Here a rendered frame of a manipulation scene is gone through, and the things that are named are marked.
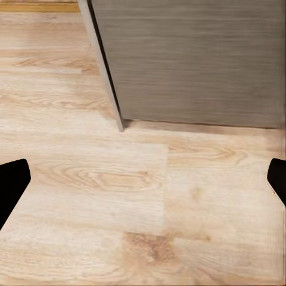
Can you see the dishwasher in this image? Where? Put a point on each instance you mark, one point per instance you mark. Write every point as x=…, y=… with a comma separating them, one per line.
x=217, y=62

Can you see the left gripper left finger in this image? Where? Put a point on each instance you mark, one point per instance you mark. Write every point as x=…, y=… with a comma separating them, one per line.
x=14, y=178

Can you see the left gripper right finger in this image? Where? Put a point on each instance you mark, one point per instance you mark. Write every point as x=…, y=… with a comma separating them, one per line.
x=277, y=177

